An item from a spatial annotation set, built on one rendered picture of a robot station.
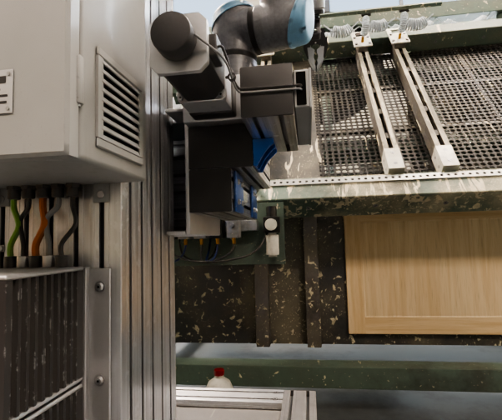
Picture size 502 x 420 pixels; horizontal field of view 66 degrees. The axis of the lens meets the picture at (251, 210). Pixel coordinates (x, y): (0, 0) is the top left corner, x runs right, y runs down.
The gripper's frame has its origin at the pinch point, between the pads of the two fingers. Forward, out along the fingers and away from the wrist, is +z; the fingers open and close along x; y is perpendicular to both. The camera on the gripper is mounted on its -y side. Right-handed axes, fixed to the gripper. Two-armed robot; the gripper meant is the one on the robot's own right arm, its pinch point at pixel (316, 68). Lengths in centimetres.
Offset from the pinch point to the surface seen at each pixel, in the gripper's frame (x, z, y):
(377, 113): -27.6, 23.4, 24.9
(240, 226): 30, 52, -30
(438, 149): -47, 35, -1
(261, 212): 23, 50, -23
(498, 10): -121, -17, 138
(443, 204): -45, 51, -17
